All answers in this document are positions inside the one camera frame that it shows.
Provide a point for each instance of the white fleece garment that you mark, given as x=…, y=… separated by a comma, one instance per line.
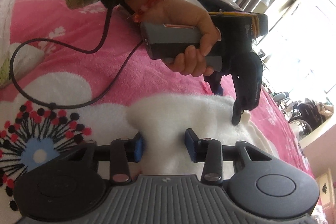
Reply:
x=168, y=119

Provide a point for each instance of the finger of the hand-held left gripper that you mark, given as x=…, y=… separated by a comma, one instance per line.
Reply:
x=216, y=83
x=238, y=113

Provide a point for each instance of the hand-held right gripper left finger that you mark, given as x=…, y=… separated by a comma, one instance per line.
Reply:
x=138, y=146

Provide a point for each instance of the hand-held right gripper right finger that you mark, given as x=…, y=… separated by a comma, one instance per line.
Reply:
x=189, y=145

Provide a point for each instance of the red floral blanket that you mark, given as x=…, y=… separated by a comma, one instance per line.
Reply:
x=105, y=69

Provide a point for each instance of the person's left hand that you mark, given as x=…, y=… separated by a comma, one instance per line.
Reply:
x=183, y=11

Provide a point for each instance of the black wheelchair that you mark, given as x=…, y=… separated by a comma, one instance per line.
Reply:
x=307, y=113

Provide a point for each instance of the cream nightstand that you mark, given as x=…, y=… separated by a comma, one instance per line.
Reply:
x=326, y=184

